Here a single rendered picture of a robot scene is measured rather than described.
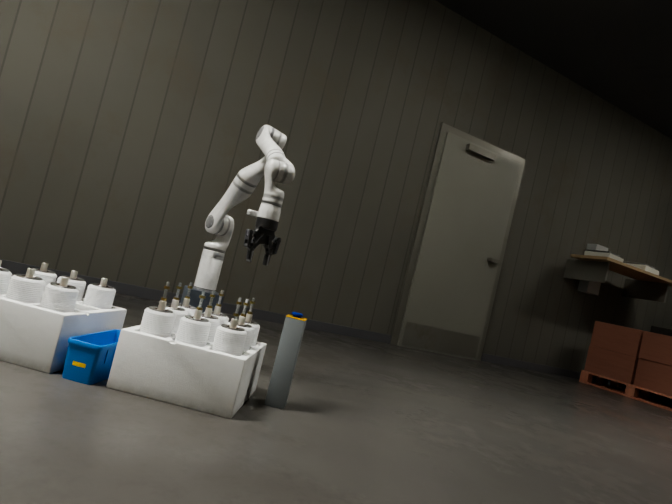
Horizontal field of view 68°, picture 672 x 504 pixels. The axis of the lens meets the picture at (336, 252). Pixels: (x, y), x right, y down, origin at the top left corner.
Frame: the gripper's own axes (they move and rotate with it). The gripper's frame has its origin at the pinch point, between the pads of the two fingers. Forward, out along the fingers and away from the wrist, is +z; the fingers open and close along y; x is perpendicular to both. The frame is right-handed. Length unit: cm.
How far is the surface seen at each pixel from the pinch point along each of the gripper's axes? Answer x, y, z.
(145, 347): 3.1, -30.1, 33.5
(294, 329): -10.4, 14.6, 20.4
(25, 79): 254, -31, -79
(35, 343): 27, -53, 40
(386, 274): 156, 262, -14
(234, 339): -12.7, -10.6, 25.3
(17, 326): 32, -57, 37
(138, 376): 3, -30, 42
